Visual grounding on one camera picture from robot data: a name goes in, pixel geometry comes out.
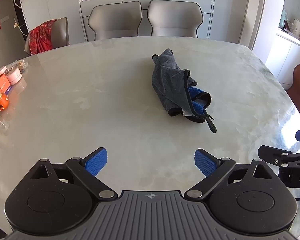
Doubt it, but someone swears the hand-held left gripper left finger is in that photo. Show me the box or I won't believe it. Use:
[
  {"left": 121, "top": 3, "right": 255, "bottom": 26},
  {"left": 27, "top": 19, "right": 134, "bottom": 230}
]
[{"left": 30, "top": 147, "right": 118, "bottom": 200}]

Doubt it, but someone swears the orange box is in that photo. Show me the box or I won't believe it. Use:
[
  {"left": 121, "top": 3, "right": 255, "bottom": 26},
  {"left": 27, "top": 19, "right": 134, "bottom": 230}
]
[{"left": 0, "top": 76, "right": 12, "bottom": 98}]

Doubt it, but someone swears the grey chair with red cloth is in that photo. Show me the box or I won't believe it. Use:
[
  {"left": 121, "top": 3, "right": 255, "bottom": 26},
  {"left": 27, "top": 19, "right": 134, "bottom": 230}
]
[{"left": 24, "top": 17, "right": 70, "bottom": 56}]

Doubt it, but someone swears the white side counter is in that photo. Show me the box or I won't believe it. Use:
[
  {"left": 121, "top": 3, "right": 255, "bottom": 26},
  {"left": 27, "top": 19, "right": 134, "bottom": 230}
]
[{"left": 265, "top": 27, "right": 300, "bottom": 85}]

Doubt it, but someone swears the white kettle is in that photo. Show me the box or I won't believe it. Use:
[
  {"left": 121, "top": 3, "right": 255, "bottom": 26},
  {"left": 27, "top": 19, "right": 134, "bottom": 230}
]
[{"left": 291, "top": 18, "right": 300, "bottom": 36}]

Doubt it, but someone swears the grey dining chair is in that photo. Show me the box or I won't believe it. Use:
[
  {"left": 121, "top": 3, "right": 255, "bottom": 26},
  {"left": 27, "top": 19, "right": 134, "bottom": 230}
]
[
  {"left": 147, "top": 0, "right": 204, "bottom": 38},
  {"left": 87, "top": 1, "right": 143, "bottom": 41}
]

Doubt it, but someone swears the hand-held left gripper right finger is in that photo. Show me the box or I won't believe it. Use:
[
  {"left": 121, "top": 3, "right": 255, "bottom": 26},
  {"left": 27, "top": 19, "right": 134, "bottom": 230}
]
[{"left": 184, "top": 148, "right": 273, "bottom": 201}]

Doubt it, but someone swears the grey and blue towel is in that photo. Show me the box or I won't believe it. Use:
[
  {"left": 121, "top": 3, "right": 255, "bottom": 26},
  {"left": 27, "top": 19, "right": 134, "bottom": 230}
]
[{"left": 151, "top": 48, "right": 218, "bottom": 134}]

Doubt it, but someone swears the white branch wall decoration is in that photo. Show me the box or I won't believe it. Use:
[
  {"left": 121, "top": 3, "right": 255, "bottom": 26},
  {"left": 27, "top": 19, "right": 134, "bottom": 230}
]
[{"left": 11, "top": 0, "right": 28, "bottom": 36}]

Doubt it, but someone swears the red patterned cloth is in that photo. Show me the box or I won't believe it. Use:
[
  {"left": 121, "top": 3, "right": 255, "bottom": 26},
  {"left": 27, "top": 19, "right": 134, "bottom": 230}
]
[{"left": 29, "top": 19, "right": 58, "bottom": 55}]

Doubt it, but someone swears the pale green bottle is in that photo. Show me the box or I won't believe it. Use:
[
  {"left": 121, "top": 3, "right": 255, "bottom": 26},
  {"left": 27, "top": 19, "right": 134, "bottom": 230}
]
[{"left": 279, "top": 9, "right": 288, "bottom": 29}]

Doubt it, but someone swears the clear snack bag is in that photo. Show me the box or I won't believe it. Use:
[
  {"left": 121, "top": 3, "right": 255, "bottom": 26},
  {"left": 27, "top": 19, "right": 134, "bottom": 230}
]
[{"left": 9, "top": 59, "right": 29, "bottom": 72}]

